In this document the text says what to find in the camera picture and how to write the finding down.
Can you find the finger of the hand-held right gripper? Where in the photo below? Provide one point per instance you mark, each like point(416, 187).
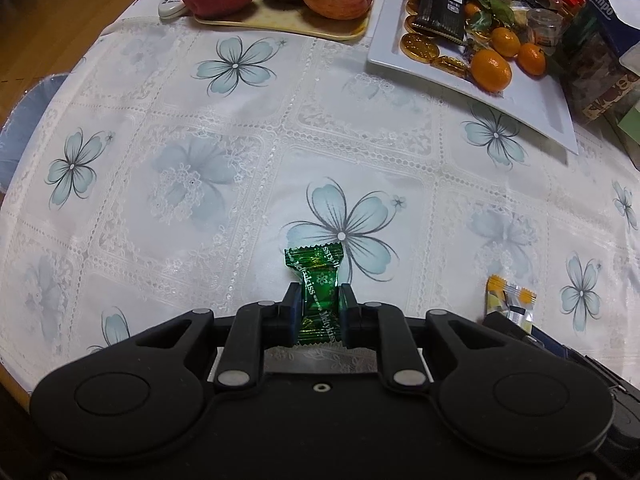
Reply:
point(547, 342)

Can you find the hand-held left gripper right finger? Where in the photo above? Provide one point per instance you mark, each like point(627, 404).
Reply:
point(346, 316)

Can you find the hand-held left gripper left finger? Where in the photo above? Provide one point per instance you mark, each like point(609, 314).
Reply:
point(296, 312)

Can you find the shiny green foil candy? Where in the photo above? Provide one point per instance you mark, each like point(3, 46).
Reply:
point(320, 280)

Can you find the yellow foil candy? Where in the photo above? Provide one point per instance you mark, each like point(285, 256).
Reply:
point(510, 300)

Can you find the white floral tablecloth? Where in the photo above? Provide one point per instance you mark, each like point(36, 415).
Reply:
point(150, 210)

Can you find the white rectangular plate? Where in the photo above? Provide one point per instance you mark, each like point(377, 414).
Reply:
point(525, 105)

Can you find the gold foil chocolate ingot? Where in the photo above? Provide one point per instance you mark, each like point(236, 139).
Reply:
point(450, 66)

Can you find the tangerine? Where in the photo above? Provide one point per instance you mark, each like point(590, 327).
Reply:
point(491, 71)
point(505, 41)
point(531, 59)

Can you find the brown label plastic jar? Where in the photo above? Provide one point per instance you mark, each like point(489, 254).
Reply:
point(600, 70)

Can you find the beige fruit tray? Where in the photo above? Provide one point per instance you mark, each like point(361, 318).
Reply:
point(280, 22)

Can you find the black snack packet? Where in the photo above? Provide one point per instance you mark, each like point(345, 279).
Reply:
point(441, 10)

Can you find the blue round stool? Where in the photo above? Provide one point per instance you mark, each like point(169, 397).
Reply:
point(25, 130)

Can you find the white remote control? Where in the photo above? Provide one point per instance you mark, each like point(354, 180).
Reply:
point(172, 4)

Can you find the blue white tissue box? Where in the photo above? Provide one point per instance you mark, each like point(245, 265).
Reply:
point(607, 0)

